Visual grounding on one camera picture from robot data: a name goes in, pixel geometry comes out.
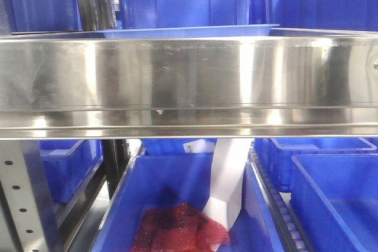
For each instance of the blue bin lower centre rear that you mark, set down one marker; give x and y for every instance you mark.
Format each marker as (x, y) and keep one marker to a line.
(179, 145)

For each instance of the perforated grey shelf upright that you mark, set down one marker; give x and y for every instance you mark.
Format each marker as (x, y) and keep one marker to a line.
(25, 185)

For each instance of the blue bin upper left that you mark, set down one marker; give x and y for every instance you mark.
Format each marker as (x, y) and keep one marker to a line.
(38, 1)

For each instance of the blue bin lower right front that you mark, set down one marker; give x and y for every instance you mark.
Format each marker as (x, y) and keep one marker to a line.
(335, 199)

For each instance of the stainless steel shelf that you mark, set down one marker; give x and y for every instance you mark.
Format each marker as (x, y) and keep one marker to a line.
(291, 82)

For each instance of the blue plastic tray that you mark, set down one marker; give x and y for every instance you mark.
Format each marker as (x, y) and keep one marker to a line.
(192, 32)

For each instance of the red bubble wrap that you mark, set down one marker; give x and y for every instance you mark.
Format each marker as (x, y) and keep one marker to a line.
(180, 228)

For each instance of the blue bin lower left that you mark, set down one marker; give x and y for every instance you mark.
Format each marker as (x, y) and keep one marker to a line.
(67, 163)

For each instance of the roller conveyor rail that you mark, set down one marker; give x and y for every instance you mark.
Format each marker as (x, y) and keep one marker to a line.
(287, 227)

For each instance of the blue bin lower right rear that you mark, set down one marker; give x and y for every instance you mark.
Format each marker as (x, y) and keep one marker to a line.
(276, 153)

